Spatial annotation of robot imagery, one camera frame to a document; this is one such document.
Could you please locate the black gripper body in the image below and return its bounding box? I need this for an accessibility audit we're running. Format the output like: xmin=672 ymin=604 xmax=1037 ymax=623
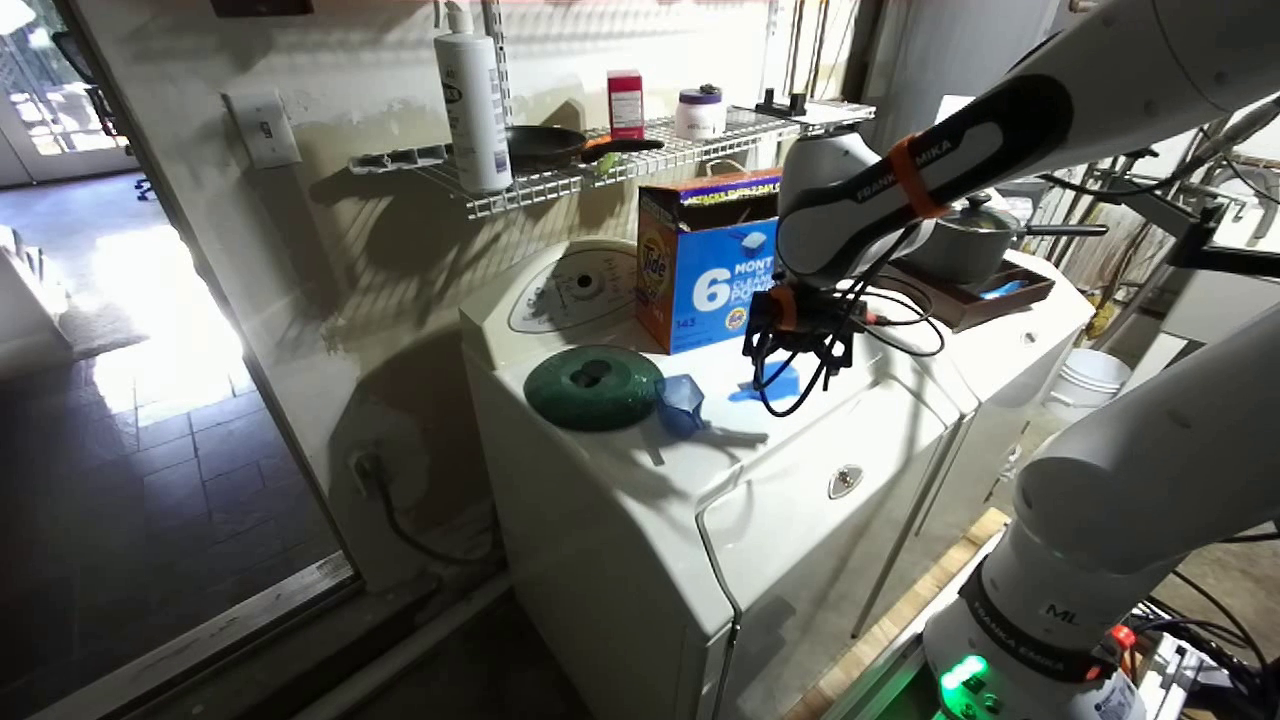
xmin=738 ymin=294 xmax=855 ymax=369

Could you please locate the translucent blue measuring cup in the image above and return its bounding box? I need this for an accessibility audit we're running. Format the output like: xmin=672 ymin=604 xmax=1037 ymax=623
xmin=652 ymin=373 xmax=772 ymax=453

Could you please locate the blue cardboard detergent box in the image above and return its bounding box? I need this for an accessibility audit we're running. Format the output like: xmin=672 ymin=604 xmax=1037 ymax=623
xmin=633 ymin=168 xmax=787 ymax=357

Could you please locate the white dryer machine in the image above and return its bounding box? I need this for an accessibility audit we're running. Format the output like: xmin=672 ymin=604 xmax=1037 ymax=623
xmin=794 ymin=243 xmax=1100 ymax=643

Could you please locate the white washing machine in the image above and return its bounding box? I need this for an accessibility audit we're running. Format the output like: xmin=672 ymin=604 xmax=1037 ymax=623
xmin=456 ymin=237 xmax=972 ymax=720

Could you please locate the green round lid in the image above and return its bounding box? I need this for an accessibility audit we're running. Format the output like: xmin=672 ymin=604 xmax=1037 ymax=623
xmin=518 ymin=342 xmax=667 ymax=436

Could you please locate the white jar purple lid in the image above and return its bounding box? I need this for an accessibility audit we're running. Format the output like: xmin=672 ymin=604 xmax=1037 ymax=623
xmin=672 ymin=78 xmax=730 ymax=144

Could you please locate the wooden plank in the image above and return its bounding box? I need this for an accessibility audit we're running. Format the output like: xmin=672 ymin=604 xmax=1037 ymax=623
xmin=782 ymin=503 xmax=1017 ymax=720

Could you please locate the white bucket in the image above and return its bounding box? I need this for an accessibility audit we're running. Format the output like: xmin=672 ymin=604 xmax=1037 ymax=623
xmin=1047 ymin=342 xmax=1135 ymax=413

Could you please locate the green orange item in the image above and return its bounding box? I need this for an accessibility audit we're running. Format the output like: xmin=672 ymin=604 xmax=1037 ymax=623
xmin=581 ymin=148 xmax=637 ymax=185

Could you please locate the red pink carton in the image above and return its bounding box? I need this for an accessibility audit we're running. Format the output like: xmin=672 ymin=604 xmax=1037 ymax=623
xmin=602 ymin=71 xmax=648 ymax=144

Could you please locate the black frying pan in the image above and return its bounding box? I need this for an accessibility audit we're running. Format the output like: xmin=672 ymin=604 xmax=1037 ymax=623
xmin=505 ymin=123 xmax=667 ymax=175

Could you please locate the black stand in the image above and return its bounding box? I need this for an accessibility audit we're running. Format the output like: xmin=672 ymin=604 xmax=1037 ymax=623
xmin=1043 ymin=168 xmax=1280 ymax=284

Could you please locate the tall white bottle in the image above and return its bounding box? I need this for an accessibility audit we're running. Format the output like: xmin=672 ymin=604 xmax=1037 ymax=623
xmin=433 ymin=0 xmax=514 ymax=194

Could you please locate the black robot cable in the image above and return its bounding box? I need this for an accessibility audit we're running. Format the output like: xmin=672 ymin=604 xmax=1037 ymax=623
xmin=748 ymin=237 xmax=952 ymax=419

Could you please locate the orange arm strap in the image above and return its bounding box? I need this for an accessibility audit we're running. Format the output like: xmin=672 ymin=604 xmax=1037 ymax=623
xmin=880 ymin=132 xmax=935 ymax=224

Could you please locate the white wire shelf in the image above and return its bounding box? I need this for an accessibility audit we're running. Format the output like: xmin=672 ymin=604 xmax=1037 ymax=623
xmin=348 ymin=94 xmax=875 ymax=224

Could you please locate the black power cord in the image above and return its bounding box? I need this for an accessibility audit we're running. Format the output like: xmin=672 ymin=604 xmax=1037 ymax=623
xmin=348 ymin=443 xmax=500 ymax=571

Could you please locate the white wall switch plate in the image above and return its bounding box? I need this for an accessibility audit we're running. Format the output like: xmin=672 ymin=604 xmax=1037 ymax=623
xmin=225 ymin=87 xmax=309 ymax=175

